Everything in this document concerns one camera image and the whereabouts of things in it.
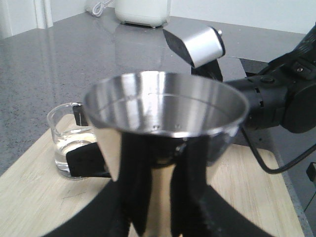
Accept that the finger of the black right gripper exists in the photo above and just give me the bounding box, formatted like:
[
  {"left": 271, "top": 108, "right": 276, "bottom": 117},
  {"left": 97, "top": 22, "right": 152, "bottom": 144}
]
[
  {"left": 72, "top": 104, "right": 89, "bottom": 126},
  {"left": 66, "top": 143, "right": 111, "bottom": 178}
]

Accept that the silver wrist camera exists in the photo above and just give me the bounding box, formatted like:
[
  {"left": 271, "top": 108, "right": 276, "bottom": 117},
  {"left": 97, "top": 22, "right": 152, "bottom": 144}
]
[{"left": 163, "top": 26, "right": 226, "bottom": 68}]

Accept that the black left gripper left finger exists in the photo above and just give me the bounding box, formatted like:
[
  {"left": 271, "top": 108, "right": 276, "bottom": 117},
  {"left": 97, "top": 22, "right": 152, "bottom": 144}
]
[{"left": 47, "top": 134, "right": 154, "bottom": 237}]

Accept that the silver double jigger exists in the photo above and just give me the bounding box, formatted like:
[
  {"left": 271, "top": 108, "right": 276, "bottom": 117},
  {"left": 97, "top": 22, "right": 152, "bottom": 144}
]
[{"left": 83, "top": 71, "right": 249, "bottom": 237}]

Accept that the black cable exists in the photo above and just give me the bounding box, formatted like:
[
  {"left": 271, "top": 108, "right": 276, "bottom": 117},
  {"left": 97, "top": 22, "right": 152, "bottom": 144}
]
[{"left": 239, "top": 127, "right": 316, "bottom": 175}]

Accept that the wooden cutting board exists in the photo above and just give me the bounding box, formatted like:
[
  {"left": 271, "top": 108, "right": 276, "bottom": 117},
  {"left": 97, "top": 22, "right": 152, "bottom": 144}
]
[{"left": 0, "top": 131, "right": 304, "bottom": 237}]

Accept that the clear glass beaker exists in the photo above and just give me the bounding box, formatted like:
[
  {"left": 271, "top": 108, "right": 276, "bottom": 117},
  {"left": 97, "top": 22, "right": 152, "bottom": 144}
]
[{"left": 46, "top": 102, "right": 96, "bottom": 179}]

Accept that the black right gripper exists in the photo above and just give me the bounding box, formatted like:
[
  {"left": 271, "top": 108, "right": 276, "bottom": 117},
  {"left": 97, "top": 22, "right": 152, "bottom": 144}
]
[{"left": 226, "top": 63, "right": 316, "bottom": 134}]

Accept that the white power cable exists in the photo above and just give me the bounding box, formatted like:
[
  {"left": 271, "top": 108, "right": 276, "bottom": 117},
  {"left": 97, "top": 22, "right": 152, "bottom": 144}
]
[{"left": 85, "top": 0, "right": 114, "bottom": 18}]

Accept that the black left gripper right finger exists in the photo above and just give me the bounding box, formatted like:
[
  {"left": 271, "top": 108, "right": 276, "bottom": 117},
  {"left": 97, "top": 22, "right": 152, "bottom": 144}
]
[{"left": 170, "top": 138, "right": 269, "bottom": 237}]

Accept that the white appliance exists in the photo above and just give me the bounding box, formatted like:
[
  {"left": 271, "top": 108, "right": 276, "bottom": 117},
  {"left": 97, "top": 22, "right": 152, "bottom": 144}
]
[{"left": 115, "top": 0, "right": 171, "bottom": 28}]

